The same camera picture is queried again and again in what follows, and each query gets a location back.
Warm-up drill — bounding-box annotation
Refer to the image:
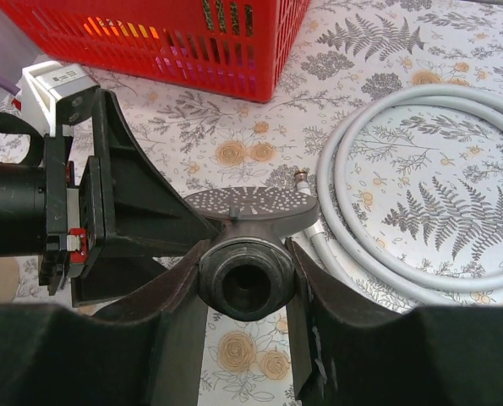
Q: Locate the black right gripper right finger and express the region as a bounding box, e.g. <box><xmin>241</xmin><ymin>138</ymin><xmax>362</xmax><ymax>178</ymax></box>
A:
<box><xmin>286</xmin><ymin>239</ymin><xmax>503</xmax><ymax>405</ymax></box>

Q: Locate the red plastic basket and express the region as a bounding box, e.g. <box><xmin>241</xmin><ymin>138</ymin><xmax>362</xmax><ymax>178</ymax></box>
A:
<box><xmin>0</xmin><ymin>0</ymin><xmax>309</xmax><ymax>102</ymax></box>

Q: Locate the grey shower head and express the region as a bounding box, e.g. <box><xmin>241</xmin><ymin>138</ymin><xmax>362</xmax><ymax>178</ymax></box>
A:
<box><xmin>185</xmin><ymin>186</ymin><xmax>319</xmax><ymax>321</ymax></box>

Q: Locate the grey shower hose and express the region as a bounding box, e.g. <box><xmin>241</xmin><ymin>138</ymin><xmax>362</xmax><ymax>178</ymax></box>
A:
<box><xmin>292</xmin><ymin>83</ymin><xmax>503</xmax><ymax>306</ymax></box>

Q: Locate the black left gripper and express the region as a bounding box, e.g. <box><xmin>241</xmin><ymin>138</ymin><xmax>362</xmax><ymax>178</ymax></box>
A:
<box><xmin>38</xmin><ymin>89</ymin><xmax>220</xmax><ymax>308</ymax></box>

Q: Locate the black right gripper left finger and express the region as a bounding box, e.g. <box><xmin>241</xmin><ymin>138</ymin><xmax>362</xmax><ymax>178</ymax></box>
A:
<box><xmin>0</xmin><ymin>242</ymin><xmax>208</xmax><ymax>405</ymax></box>

